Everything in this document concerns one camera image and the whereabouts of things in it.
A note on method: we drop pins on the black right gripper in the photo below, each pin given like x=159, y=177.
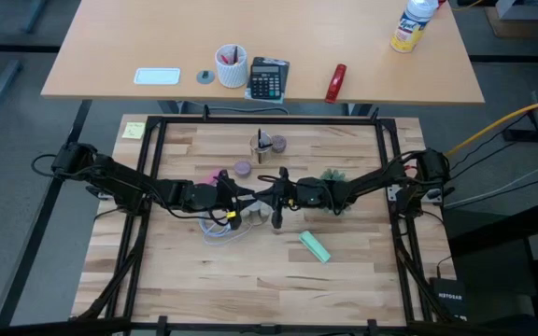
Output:
x=284, y=193

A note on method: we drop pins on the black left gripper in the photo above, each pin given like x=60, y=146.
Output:
x=231, y=200

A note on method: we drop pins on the mint green stapler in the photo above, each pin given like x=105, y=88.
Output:
x=315, y=246

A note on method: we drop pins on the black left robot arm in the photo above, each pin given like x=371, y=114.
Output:
x=124, y=179

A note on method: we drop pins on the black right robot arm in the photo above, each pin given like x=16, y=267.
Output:
x=372, y=179

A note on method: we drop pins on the patterned purple tape roll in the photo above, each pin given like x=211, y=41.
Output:
x=243, y=168
x=278, y=144

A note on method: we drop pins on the pink stapler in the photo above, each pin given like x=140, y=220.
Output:
x=212, y=178

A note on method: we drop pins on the black pen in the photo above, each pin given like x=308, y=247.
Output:
x=259, y=137

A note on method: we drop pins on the green succulent in pot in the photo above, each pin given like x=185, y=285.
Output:
x=334, y=175

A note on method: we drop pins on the black calculator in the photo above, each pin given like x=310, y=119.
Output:
x=265, y=80
x=285, y=70

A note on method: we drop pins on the white textured pen cup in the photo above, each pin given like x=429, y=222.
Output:
x=231, y=74

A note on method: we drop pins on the grey round knob disc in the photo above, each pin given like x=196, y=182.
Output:
x=205, y=77

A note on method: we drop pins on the yellow sticky note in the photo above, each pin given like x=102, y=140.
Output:
x=133, y=130

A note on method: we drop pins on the red stapler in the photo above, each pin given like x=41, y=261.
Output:
x=335, y=84

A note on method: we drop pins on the red pen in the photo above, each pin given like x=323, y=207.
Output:
x=225, y=60

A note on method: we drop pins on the dark pen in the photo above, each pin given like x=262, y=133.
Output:
x=235, y=55

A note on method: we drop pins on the white light-blue eraser box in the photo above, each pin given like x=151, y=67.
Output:
x=157, y=76

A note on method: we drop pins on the light wooden desk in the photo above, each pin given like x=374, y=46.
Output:
x=297, y=28

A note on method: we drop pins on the black network router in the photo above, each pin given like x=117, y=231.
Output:
x=448, y=298

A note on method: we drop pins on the yellow white spray can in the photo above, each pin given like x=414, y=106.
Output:
x=411, y=28

